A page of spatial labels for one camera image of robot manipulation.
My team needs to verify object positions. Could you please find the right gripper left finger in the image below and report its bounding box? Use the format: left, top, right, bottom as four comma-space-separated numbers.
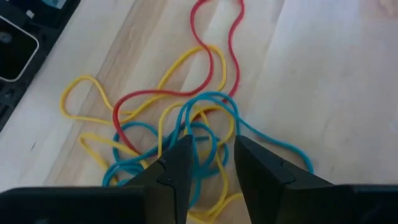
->
125, 134, 195, 224

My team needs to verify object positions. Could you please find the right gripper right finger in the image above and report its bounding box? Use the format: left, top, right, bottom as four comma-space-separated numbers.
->
233, 134, 334, 224

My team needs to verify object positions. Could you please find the red rubber band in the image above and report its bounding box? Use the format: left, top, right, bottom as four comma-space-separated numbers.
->
112, 0, 246, 156

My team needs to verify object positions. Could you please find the yellow rubber band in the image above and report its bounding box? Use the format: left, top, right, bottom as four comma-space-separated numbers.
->
79, 132, 150, 187
60, 45, 227, 126
186, 110, 244, 224
157, 101, 236, 158

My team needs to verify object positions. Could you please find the teal rubber band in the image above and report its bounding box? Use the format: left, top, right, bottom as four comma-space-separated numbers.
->
101, 155, 203, 210
112, 120, 230, 187
178, 91, 315, 175

